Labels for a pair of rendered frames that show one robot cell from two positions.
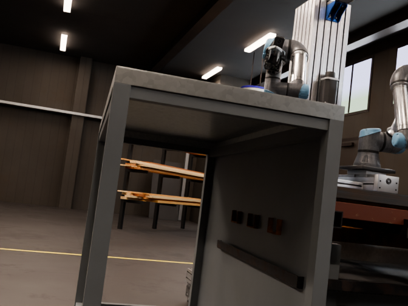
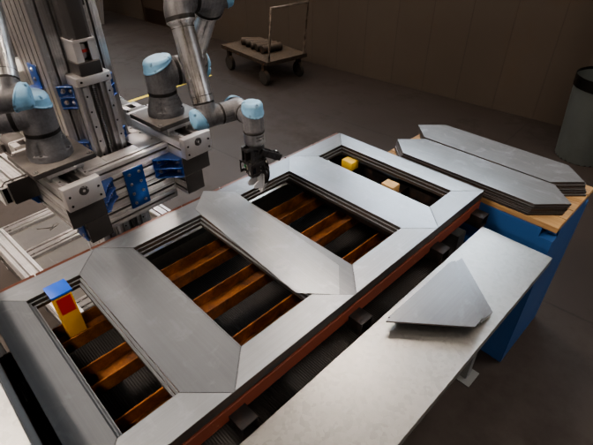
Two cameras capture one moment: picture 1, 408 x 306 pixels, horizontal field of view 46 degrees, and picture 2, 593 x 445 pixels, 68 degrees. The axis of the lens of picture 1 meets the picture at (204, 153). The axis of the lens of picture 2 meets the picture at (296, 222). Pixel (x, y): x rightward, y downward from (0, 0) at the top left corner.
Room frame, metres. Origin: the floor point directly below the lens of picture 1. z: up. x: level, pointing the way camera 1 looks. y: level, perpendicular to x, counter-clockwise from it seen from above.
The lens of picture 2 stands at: (0.92, -0.50, 1.78)
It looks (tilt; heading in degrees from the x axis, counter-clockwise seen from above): 37 degrees down; 329
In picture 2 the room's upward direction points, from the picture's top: 1 degrees counter-clockwise
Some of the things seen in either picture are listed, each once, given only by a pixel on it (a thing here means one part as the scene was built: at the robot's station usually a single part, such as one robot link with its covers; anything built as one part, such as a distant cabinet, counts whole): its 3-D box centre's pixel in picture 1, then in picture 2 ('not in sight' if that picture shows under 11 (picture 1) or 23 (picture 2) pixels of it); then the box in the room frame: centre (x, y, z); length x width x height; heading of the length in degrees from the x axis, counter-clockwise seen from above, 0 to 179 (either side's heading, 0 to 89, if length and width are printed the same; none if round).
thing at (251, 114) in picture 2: not in sight; (252, 116); (2.25, -1.11, 1.16); 0.09 x 0.08 x 0.11; 5
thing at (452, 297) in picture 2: not in sight; (454, 302); (1.48, -1.39, 0.77); 0.45 x 0.20 x 0.04; 103
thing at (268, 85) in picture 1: (275, 89); not in sight; (2.35, -0.31, 1.34); 0.11 x 0.08 x 0.11; 82
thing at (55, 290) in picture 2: not in sight; (58, 290); (2.04, -0.37, 0.88); 0.06 x 0.06 x 0.02; 13
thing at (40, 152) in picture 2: not in sight; (46, 141); (2.60, -0.47, 1.09); 0.15 x 0.15 x 0.10
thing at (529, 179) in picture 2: not in sight; (482, 164); (1.96, -2.06, 0.82); 0.80 x 0.40 x 0.06; 13
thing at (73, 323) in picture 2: not in sight; (69, 314); (2.04, -0.37, 0.78); 0.05 x 0.05 x 0.19; 13
